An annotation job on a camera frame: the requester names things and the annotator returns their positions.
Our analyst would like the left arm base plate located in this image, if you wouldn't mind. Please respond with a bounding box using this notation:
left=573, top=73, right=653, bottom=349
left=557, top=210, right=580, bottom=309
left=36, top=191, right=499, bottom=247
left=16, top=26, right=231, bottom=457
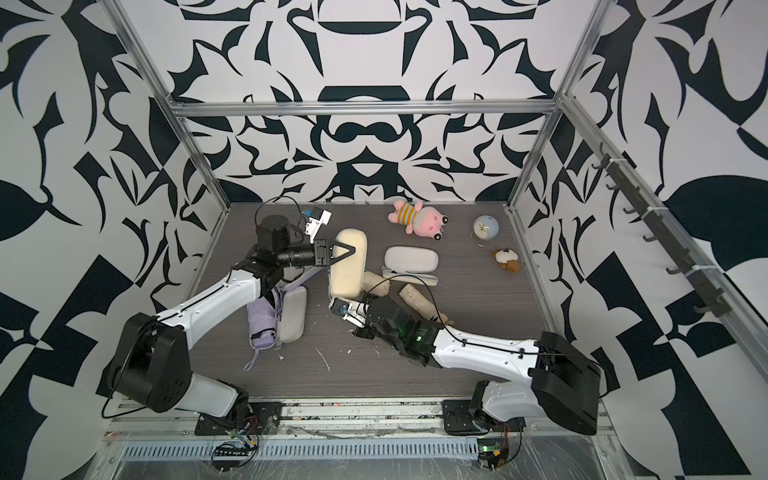
left=194, top=401, right=284, bottom=437

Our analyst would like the wall hook rack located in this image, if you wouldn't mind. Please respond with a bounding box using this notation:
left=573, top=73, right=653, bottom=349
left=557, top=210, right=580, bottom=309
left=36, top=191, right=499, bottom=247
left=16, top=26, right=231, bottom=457
left=592, top=143, right=732, bottom=318

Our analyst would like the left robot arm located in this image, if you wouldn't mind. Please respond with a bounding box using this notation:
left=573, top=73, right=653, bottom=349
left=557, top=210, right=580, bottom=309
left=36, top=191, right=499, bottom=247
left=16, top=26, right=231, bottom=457
left=107, top=212, right=368, bottom=428

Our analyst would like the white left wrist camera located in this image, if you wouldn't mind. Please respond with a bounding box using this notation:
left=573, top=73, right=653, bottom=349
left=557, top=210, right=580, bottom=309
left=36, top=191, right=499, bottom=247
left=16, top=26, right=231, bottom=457
left=303, top=207, right=332, bottom=243

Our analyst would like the brown white plush toy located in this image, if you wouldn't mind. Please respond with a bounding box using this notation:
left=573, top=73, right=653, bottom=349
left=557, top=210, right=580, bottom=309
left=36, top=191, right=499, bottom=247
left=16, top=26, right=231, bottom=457
left=494, top=248, right=521, bottom=273

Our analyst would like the blue alarm clock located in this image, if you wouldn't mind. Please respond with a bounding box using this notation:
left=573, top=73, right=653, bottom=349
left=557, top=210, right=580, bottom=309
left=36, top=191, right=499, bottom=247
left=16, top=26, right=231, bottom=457
left=471, top=215, right=500, bottom=247

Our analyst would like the pink plush toy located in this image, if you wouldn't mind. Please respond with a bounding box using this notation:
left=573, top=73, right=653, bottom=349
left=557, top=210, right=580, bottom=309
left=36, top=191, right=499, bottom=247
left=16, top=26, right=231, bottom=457
left=387, top=200, right=449, bottom=241

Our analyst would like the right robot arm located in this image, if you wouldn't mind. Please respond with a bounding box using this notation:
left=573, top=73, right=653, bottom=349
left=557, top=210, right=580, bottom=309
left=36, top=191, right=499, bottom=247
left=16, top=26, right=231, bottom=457
left=340, top=297, right=601, bottom=435

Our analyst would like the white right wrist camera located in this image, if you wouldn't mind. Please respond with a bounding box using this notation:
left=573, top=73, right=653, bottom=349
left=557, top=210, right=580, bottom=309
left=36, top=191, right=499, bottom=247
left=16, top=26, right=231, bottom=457
left=329, top=297, right=366, bottom=328

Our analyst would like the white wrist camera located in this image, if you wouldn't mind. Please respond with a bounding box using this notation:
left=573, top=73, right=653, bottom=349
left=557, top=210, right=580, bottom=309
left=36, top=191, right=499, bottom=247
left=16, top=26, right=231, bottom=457
left=303, top=207, right=332, bottom=243
left=329, top=297, right=366, bottom=328

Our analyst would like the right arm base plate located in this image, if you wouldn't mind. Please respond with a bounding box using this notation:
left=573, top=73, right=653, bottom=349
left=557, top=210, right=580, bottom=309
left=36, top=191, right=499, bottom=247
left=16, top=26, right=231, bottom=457
left=441, top=399, right=526, bottom=437

